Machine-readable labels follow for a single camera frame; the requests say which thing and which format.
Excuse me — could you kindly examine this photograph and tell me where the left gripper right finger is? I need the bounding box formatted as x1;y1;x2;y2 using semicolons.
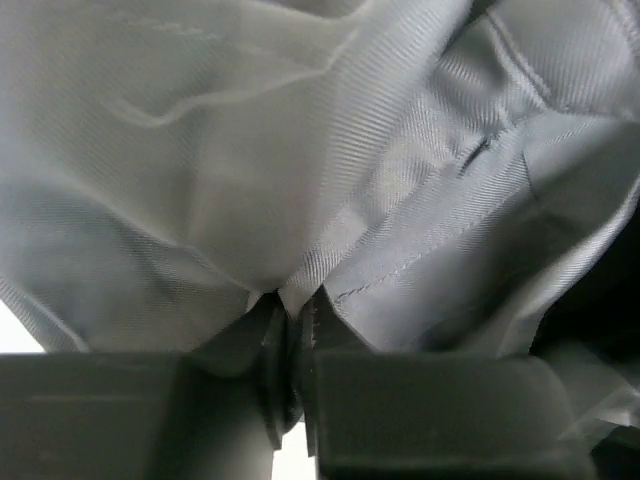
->
300;294;597;479

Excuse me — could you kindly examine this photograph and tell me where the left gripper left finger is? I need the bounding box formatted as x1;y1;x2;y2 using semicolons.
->
1;294;287;480

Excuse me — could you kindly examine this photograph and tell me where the grey pleated skirt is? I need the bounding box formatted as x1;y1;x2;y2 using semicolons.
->
0;0;640;441

